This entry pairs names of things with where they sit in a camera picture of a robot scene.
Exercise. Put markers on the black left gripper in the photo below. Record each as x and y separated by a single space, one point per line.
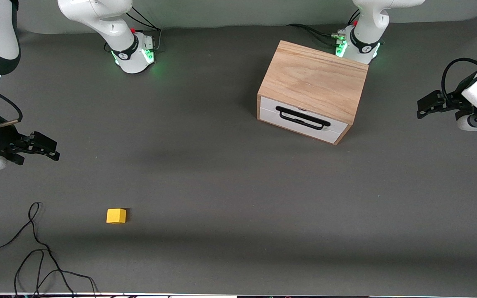
455 100

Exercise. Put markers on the yellow block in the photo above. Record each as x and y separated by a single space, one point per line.
116 216

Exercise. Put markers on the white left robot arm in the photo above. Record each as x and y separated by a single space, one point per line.
367 41

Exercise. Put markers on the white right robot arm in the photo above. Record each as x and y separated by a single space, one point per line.
97 16

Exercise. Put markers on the wooden drawer cabinet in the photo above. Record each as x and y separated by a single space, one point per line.
313 78

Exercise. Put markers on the dark grey table mat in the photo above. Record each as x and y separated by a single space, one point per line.
222 186

